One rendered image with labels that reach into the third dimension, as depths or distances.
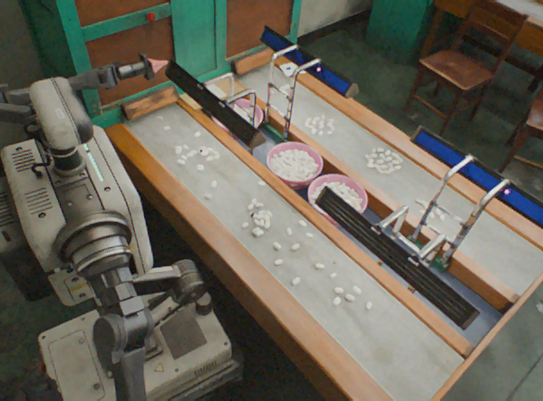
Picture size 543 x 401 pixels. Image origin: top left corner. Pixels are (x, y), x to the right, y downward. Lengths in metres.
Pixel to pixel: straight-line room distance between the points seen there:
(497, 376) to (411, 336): 1.04
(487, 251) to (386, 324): 0.60
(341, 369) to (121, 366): 0.81
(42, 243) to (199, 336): 1.01
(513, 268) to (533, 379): 0.86
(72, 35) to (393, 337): 1.71
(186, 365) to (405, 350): 0.83
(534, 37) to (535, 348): 2.24
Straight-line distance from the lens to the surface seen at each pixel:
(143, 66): 1.91
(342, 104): 2.55
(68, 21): 2.06
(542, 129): 3.48
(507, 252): 2.16
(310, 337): 1.63
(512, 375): 2.78
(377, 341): 1.71
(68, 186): 1.12
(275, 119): 2.37
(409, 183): 2.23
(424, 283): 1.46
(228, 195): 2.00
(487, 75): 3.82
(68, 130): 0.97
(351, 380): 1.60
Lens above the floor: 2.23
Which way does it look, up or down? 49 degrees down
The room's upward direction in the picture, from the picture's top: 6 degrees clockwise
